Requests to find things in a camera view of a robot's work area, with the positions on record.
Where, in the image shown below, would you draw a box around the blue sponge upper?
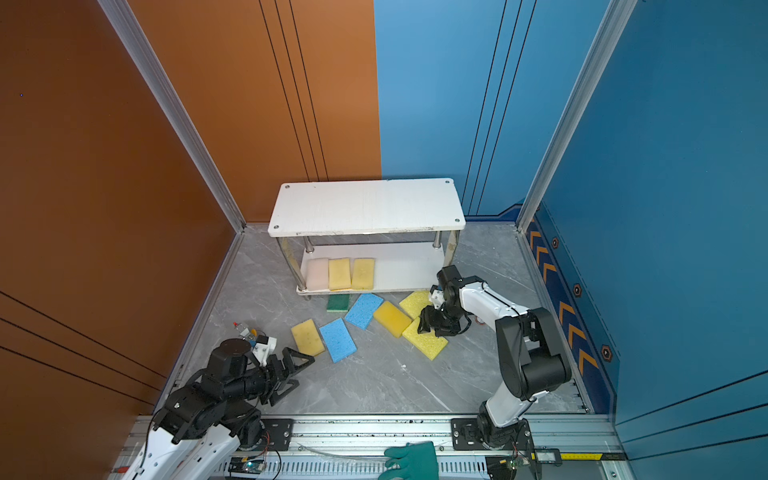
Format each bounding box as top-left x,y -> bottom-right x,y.
344,293 -> 384,330

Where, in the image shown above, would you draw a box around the green rubber glove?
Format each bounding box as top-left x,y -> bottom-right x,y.
378,442 -> 439,480

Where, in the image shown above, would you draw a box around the yellow-green sponge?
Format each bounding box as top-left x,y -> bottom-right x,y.
399,290 -> 432,320
402,320 -> 448,361

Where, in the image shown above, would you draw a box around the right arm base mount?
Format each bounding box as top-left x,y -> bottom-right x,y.
451,416 -> 535,452

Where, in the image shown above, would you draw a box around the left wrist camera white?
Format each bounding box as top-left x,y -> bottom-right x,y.
251,335 -> 277,367

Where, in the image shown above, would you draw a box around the pale pink foam sponge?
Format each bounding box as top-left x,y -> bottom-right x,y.
305,258 -> 329,291

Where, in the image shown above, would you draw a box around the small circuit board left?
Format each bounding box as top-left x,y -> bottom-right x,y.
227,457 -> 266,477

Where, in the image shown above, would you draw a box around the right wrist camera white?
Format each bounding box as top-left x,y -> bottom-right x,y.
428,286 -> 445,310

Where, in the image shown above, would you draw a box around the small circuit board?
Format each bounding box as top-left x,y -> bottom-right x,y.
485,456 -> 529,480
227,457 -> 266,477

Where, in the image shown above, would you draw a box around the green scouring sponge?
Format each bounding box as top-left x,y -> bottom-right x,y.
326,294 -> 350,313

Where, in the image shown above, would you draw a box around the thick yellow sponge centre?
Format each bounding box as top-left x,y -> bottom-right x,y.
373,301 -> 413,338

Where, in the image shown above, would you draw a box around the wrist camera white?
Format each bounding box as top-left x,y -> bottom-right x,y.
251,335 -> 277,367
428,286 -> 445,310

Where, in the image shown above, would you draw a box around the small circuit board right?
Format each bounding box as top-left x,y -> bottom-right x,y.
485,456 -> 529,480

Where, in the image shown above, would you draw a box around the yellow foam sponge front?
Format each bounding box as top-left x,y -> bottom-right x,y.
328,258 -> 352,291

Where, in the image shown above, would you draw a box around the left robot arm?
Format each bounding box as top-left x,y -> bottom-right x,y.
123,338 -> 315,479

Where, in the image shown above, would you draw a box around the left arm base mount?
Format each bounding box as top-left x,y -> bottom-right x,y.
254,418 -> 295,452

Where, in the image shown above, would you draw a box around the blue sponge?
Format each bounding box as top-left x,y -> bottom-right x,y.
319,318 -> 357,363
344,293 -> 384,330

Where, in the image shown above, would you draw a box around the yellow foam sponge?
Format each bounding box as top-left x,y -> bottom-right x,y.
291,319 -> 325,356
351,258 -> 375,291
328,258 -> 352,291

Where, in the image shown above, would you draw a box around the blue sponge lower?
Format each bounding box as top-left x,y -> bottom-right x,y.
319,318 -> 357,363

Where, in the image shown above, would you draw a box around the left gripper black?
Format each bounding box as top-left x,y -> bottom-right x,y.
226,346 -> 316,405

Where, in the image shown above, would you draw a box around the white two-tier shelf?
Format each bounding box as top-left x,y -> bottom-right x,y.
268,178 -> 466,296

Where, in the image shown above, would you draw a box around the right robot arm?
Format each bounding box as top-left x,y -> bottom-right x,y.
417,265 -> 572,449

